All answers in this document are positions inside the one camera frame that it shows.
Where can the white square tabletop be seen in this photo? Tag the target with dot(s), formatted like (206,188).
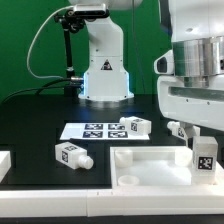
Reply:
(157,166)

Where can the white sheet with tags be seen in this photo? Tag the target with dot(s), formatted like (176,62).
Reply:
(98,131)

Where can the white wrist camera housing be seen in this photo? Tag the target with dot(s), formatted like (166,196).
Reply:
(164,65)

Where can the white left barrier block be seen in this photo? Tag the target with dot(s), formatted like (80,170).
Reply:
(5,163)

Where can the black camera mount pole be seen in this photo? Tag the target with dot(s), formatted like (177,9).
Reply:
(70,24)

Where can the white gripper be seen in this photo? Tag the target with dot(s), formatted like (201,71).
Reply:
(198,106)

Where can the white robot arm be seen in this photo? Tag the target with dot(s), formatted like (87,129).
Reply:
(190,75)

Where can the black camera on mount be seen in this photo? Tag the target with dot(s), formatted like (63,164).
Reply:
(90,11)

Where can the white front barrier wall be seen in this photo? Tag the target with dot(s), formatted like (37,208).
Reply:
(118,202)

